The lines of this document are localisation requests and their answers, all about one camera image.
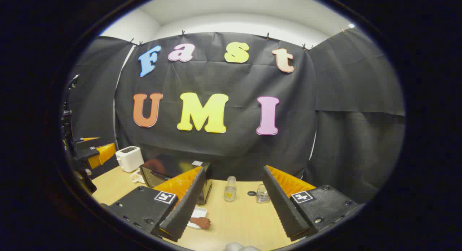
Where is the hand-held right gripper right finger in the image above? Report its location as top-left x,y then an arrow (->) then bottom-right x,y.
262,165 -> 361,242

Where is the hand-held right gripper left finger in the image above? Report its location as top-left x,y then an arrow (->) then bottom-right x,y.
100,166 -> 207,242

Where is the brown chicken leg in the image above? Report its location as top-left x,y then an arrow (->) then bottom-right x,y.
189,217 -> 211,229

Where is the black electric oven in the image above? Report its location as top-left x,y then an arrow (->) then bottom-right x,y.
139,155 -> 213,204

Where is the white rectangular tray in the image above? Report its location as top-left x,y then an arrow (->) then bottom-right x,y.
187,207 -> 208,230

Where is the clear glass jar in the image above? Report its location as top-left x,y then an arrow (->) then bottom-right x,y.
256,184 -> 270,203

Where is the white toaster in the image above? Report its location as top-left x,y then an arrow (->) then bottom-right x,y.
115,146 -> 145,173

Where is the clear glass bottle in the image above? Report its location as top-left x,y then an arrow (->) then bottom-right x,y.
224,176 -> 237,202

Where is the black backdrop cloth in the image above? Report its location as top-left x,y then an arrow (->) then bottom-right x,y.
67,27 -> 406,204

